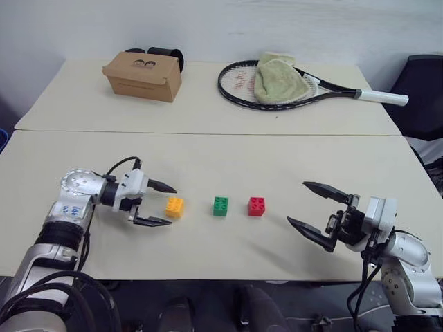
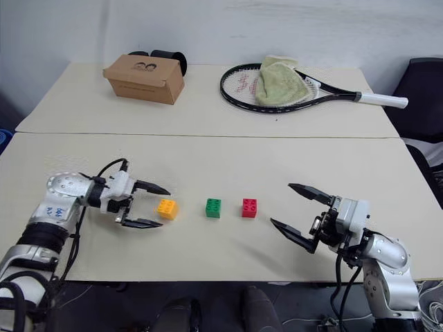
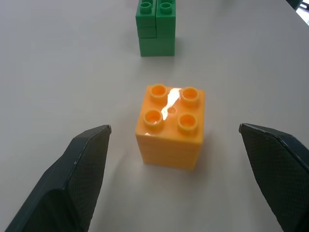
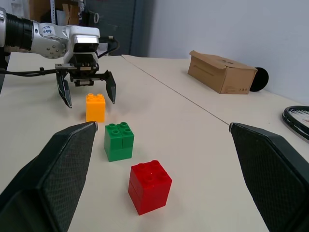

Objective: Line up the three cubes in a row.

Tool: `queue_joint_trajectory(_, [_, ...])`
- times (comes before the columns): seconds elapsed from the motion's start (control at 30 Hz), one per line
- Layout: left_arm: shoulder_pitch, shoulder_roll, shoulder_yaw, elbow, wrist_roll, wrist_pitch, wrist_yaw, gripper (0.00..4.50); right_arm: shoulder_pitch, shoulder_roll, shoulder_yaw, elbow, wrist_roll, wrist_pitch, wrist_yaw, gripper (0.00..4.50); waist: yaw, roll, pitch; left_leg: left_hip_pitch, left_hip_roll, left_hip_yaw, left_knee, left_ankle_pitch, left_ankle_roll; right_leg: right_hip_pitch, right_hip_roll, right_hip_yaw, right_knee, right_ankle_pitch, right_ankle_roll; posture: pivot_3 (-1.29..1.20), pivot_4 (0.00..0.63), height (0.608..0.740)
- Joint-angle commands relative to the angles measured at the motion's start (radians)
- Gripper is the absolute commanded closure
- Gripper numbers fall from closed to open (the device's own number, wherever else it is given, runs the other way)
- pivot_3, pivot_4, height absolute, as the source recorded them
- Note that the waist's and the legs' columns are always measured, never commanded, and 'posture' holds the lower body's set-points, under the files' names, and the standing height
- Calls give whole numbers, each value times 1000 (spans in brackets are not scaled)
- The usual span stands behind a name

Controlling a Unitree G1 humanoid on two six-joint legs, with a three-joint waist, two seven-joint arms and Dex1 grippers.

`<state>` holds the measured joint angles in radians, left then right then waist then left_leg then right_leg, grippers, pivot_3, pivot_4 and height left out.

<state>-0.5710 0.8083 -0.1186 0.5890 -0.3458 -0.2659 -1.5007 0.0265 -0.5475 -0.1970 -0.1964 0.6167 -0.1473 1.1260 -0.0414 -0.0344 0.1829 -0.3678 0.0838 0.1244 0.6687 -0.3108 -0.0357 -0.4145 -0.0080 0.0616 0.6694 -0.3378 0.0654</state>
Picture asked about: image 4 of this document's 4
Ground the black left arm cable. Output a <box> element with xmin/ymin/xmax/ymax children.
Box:
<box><xmin>0</xmin><ymin>67</ymin><xmax>57</xmax><ymax>77</ymax></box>

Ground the orange toy brick cube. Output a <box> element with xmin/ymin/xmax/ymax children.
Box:
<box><xmin>85</xmin><ymin>93</ymin><xmax>107</xmax><ymax>123</ymax></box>

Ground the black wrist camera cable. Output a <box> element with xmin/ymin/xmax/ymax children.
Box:
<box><xmin>97</xmin><ymin>35</ymin><xmax>120</xmax><ymax>58</ymax></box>

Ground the red toy brick cube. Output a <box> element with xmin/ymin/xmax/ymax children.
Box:
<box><xmin>127</xmin><ymin>159</ymin><xmax>173</xmax><ymax>216</ymax></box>

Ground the black racket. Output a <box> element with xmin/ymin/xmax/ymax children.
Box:
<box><xmin>281</xmin><ymin>105</ymin><xmax>309</xmax><ymax>142</ymax></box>

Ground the black round disc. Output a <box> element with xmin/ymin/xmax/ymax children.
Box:
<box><xmin>249</xmin><ymin>67</ymin><xmax>270</xmax><ymax>92</ymax></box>

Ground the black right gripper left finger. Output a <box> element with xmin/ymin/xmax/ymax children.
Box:
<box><xmin>0</xmin><ymin>121</ymin><xmax>98</xmax><ymax>232</ymax></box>

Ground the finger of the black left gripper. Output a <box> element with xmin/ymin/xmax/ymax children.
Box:
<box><xmin>99</xmin><ymin>70</ymin><xmax>117</xmax><ymax>105</ymax></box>
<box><xmin>56</xmin><ymin>70</ymin><xmax>73</xmax><ymax>109</ymax></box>

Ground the brown cardboard carton on shelf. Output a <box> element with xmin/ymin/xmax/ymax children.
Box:
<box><xmin>61</xmin><ymin>2</ymin><xmax>81</xmax><ymax>25</ymax></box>

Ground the green toy brick cube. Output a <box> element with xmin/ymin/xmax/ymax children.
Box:
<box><xmin>103</xmin><ymin>121</ymin><xmax>135</xmax><ymax>163</ymax></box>

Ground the grey metal cabinet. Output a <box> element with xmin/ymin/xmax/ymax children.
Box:
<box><xmin>81</xmin><ymin>0</ymin><xmax>151</xmax><ymax>58</ymax></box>

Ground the white metal shelf rack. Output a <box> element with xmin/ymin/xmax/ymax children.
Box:
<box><xmin>28</xmin><ymin>0</ymin><xmax>85</xmax><ymax>27</ymax></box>

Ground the brown cardboard box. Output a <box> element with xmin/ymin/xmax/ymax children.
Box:
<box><xmin>187</xmin><ymin>50</ymin><xmax>258</xmax><ymax>95</ymax></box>

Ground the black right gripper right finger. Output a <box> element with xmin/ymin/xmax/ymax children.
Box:
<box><xmin>228</xmin><ymin>122</ymin><xmax>309</xmax><ymax>232</ymax></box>

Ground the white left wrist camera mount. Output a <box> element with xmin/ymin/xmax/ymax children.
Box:
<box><xmin>63</xmin><ymin>26</ymin><xmax>101</xmax><ymax>65</ymax></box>

